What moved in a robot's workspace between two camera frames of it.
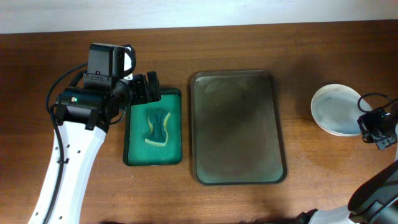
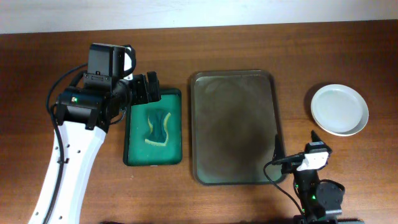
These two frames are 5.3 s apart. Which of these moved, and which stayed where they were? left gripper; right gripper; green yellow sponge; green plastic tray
Moved: right gripper
Stayed: green yellow sponge; left gripper; green plastic tray
